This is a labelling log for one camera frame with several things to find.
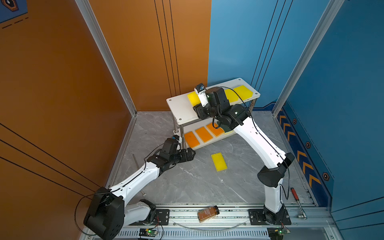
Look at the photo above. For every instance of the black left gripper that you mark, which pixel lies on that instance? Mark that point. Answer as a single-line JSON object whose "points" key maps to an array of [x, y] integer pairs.
{"points": [[184, 157]]}

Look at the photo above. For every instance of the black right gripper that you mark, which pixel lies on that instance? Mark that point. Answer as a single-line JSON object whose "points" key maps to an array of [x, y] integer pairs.
{"points": [[200, 112]]}

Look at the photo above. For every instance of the orange sponge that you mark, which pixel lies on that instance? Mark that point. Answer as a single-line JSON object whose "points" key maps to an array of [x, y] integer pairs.
{"points": [[215, 132], [204, 134], [191, 140]]}

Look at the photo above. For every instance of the yellow sponge top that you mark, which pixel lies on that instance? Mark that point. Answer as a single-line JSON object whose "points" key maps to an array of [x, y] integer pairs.
{"points": [[243, 92]]}

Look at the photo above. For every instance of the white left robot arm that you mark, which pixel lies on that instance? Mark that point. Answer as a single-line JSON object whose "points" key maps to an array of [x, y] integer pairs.
{"points": [[110, 209]]}

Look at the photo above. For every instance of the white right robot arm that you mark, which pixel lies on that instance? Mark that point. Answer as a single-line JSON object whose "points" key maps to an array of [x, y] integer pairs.
{"points": [[276, 164]]}

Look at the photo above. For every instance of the white two-tier metal shelf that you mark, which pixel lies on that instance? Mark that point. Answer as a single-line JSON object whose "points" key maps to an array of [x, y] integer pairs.
{"points": [[186, 119]]}

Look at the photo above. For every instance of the thin yellow sponge sheet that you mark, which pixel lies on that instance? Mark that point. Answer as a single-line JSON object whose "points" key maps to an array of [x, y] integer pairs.
{"points": [[219, 162]]}

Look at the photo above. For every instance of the brown spice jar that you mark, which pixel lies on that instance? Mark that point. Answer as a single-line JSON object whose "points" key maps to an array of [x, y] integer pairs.
{"points": [[208, 213]]}

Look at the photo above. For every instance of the green circuit board left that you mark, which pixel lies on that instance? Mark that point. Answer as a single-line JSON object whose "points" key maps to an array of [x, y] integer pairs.
{"points": [[148, 233]]}

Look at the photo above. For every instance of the green circuit board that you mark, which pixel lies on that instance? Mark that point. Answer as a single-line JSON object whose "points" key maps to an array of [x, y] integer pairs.
{"points": [[148, 233], [278, 234]]}

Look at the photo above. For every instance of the green circuit board right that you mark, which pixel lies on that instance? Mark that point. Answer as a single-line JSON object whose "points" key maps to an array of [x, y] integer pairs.
{"points": [[278, 234]]}

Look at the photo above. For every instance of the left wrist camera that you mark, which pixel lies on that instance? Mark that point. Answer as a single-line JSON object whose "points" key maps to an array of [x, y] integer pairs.
{"points": [[176, 137]]}

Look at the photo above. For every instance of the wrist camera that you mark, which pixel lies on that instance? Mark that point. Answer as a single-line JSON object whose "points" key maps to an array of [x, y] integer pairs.
{"points": [[176, 137], [200, 90]]}

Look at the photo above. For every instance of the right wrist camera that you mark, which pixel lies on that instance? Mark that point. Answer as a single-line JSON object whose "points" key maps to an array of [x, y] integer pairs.
{"points": [[200, 90]]}

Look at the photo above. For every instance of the aluminium corner post left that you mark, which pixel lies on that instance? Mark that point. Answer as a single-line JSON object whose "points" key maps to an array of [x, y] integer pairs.
{"points": [[101, 42]]}

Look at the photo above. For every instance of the aluminium corner post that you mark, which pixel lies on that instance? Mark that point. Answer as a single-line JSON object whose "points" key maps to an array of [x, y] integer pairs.
{"points": [[101, 42], [318, 34]]}

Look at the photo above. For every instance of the red-handled ratchet tool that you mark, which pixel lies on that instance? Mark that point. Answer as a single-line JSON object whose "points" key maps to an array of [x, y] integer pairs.
{"points": [[302, 214]]}

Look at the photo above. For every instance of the aluminium front rail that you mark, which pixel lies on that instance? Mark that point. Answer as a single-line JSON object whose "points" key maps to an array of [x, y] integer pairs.
{"points": [[244, 222]]}

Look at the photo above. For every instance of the aluminium corner post right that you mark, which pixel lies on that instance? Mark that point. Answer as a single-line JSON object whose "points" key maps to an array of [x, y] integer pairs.
{"points": [[318, 34]]}

